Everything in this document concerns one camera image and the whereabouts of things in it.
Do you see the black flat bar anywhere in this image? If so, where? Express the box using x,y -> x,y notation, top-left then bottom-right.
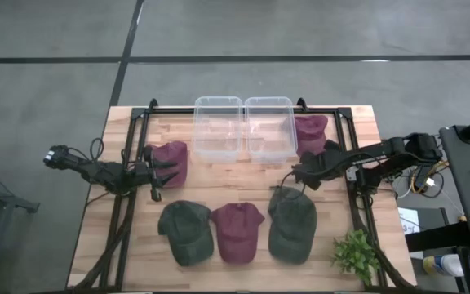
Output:
404,222 -> 470,252

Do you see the white bottle with yellow cap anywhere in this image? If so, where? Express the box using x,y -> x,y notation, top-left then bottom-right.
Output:
422,252 -> 464,278

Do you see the dark green baseball cap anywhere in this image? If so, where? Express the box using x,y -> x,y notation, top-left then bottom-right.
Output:
157,199 -> 215,267
267,186 -> 318,265

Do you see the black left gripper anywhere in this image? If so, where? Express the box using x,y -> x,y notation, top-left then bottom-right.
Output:
126,145 -> 179,202

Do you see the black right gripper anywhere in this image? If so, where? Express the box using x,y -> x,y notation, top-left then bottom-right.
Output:
292,140 -> 344,191

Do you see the yellow cable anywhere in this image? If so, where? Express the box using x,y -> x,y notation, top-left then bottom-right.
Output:
408,160 -> 450,196

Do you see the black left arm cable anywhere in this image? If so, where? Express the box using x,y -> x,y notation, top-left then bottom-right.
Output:
88,137 -> 105,163

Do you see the dark grey metal stand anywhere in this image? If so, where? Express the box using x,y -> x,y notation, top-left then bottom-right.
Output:
0,161 -> 40,294

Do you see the small green artificial plant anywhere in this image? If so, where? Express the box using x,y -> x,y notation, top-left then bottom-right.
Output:
330,228 -> 381,287

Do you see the maroon baseball cap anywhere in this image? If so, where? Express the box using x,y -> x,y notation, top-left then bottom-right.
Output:
283,114 -> 329,158
147,140 -> 189,189
210,202 -> 266,265

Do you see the black aluminium table frame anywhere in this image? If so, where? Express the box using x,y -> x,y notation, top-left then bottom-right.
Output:
69,97 -> 414,293

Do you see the clear plastic bin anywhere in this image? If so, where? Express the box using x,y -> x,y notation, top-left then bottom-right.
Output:
193,96 -> 244,165
244,96 -> 299,165

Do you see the white paper sheet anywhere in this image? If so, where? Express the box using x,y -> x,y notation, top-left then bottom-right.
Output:
397,206 -> 422,236

